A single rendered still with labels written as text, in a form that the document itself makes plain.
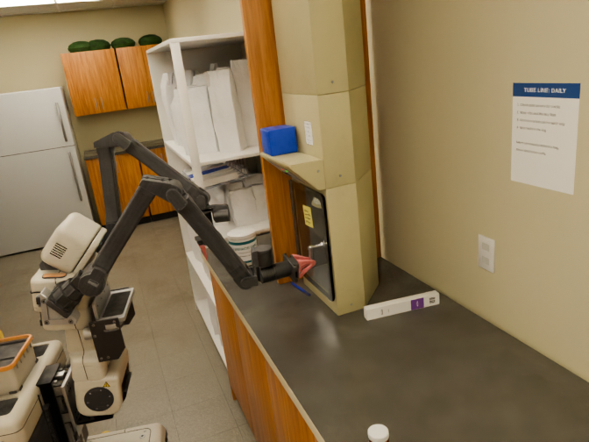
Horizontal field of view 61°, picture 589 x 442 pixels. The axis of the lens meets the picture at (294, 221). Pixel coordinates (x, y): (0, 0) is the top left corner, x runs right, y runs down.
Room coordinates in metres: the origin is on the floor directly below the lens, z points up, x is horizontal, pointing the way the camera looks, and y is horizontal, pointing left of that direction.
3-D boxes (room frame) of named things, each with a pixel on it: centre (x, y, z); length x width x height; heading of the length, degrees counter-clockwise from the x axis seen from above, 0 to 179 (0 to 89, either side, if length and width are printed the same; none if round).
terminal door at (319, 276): (1.73, -0.05, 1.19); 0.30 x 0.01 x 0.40; 19
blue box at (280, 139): (1.80, 0.02, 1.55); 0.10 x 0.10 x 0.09; 20
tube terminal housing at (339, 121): (1.78, -0.18, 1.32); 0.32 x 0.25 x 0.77; 20
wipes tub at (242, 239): (2.21, 0.25, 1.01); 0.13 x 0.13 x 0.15
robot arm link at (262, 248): (1.57, 0.15, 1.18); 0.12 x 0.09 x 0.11; 99
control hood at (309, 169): (1.72, -0.01, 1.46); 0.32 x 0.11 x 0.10; 20
